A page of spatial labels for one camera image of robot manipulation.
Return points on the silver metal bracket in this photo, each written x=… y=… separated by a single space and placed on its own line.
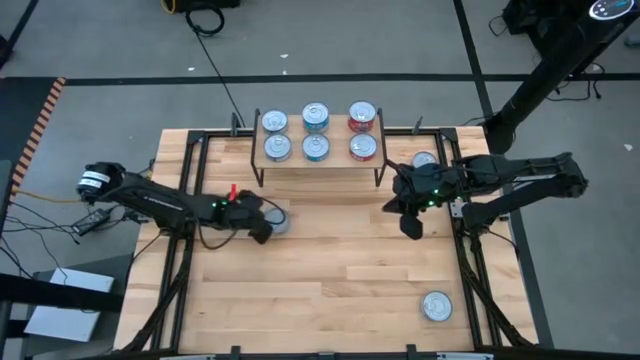
x=456 y=209

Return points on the white flat box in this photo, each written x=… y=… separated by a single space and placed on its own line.
x=67 y=307

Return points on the black box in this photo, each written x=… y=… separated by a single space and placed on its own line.
x=210 y=4

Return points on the wooden shelf black metal legs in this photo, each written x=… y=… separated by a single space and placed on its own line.
x=290 y=167

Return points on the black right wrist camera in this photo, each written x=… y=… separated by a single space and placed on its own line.
x=411 y=226

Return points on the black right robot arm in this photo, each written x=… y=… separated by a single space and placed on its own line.
x=525 y=175

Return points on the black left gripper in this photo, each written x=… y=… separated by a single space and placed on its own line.
x=242 y=210

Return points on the black power adapter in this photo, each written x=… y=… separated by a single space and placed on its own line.
x=91 y=222

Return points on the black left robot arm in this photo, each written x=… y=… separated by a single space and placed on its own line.
x=150 y=197

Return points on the dark grey connector box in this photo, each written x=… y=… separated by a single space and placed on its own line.
x=136 y=218

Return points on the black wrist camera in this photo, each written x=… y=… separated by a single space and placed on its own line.
x=261 y=234
x=411 y=226

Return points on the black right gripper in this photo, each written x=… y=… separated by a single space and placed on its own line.
x=422 y=187

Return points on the black aluminium table frame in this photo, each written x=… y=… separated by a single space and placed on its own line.
x=220 y=133

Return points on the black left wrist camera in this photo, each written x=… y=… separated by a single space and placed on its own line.
x=261 y=234

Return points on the black bar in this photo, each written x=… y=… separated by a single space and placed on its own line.
x=50 y=294

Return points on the red tape tag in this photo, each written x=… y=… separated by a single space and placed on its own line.
x=232 y=192

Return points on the black equipment case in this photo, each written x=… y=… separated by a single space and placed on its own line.
x=525 y=15

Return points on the black floor mat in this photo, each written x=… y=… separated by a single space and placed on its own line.
x=20 y=120

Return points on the blue white label tuna can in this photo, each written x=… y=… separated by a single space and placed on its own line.
x=275 y=121
x=278 y=147
x=279 y=222

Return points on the orange black hazard tape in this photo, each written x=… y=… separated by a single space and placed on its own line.
x=37 y=132

